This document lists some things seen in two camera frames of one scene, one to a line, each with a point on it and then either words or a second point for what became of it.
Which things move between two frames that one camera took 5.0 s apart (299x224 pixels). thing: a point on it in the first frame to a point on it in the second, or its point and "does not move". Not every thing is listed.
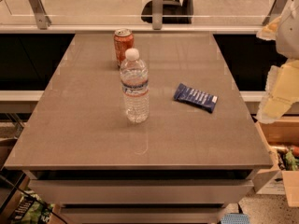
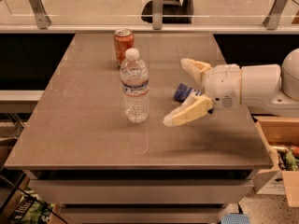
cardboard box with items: (280, 136) does not move
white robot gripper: (290, 36) to (221, 86)
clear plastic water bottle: (135, 81) does not move
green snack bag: (32, 209) does not move
